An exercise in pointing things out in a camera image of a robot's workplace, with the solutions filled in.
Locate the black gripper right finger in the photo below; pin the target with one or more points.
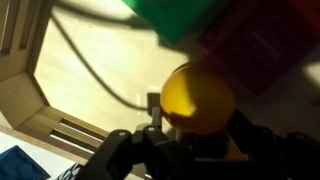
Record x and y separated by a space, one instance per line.
293 160

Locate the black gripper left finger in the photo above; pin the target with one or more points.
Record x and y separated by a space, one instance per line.
133 156

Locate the orange fruit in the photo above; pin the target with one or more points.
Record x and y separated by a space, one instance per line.
200 100

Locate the wooden slatted tray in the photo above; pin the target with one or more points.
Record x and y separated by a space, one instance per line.
100 66

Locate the blue soft cube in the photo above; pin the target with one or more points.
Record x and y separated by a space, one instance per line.
18 165

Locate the magenta soft cube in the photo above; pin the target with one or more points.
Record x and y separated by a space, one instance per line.
263 43

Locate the green soft cube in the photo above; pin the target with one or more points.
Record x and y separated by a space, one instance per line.
173 16

